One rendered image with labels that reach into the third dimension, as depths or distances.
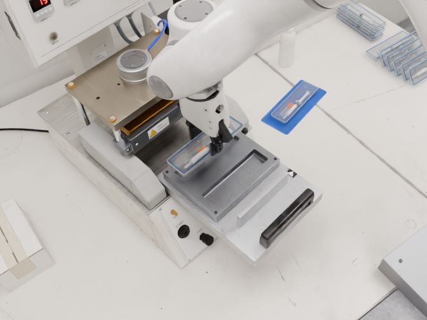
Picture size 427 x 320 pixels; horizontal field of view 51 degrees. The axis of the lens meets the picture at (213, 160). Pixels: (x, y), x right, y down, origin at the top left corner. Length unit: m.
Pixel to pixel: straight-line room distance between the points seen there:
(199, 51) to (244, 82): 0.87
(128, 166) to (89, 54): 0.31
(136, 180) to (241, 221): 0.24
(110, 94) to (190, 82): 0.36
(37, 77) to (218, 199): 0.89
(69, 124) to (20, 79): 0.43
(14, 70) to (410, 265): 1.28
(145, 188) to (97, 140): 0.17
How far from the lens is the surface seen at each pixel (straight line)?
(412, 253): 1.16
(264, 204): 0.96
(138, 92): 1.00
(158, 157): 1.10
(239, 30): 0.65
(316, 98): 1.48
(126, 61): 1.02
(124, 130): 1.01
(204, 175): 0.97
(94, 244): 1.22
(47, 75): 1.65
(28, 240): 1.18
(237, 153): 1.01
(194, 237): 1.12
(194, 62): 0.66
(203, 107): 0.84
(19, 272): 1.18
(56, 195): 1.34
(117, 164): 1.02
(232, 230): 0.93
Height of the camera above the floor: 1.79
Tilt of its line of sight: 53 degrees down
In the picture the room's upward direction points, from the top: 5 degrees counter-clockwise
